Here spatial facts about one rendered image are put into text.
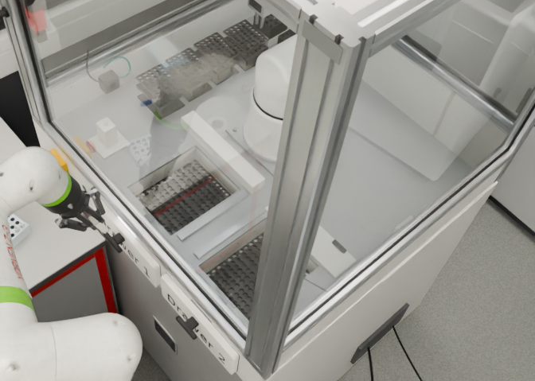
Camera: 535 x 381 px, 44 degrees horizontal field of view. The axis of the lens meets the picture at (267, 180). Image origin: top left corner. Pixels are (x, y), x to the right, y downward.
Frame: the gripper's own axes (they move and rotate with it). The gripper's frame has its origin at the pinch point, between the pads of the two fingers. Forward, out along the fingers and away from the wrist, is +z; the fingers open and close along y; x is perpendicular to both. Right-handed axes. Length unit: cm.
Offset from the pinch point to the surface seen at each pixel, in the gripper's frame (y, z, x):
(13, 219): 18.7, 13.4, -27.6
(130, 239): -3.1, 5.9, 6.3
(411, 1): -51, -89, 57
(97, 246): 6.5, 21.4, -6.9
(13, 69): -10, 20, -77
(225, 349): -3.0, 5.9, 45.8
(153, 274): -1.4, 9.3, 16.7
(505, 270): -105, 142, 70
